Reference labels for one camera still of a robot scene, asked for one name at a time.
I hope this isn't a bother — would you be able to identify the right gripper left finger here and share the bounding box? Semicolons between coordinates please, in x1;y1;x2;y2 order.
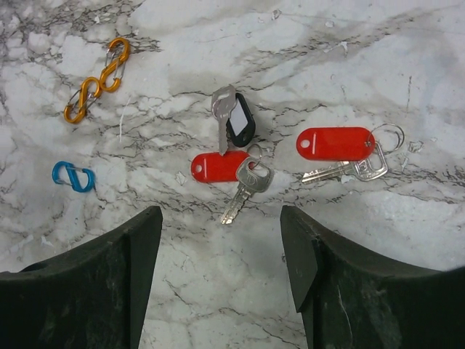
1;206;163;348

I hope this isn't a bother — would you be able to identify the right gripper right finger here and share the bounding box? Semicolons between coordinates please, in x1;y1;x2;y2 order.
280;206;464;348

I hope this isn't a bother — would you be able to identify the blue S carabiner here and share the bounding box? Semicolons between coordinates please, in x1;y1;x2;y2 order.
52;161;95;193

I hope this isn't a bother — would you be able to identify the red key tag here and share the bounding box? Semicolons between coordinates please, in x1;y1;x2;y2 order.
296;127;376;161
190;151;249;183

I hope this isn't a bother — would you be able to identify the silver key on right red tag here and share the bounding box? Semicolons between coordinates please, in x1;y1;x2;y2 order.
300;142;389;183

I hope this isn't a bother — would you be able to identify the silver key on red tag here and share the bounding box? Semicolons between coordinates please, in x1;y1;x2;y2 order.
300;142;389;183
221;156;274;225

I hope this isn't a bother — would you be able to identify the silver key on left red tag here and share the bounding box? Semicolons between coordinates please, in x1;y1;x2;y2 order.
221;156;274;225

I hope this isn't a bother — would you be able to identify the orange s carabiner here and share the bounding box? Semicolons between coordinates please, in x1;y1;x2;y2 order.
100;37;131;92
63;76;102;124

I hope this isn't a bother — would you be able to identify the silver key on black tag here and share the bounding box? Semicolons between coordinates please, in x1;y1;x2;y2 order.
211;84;236;156

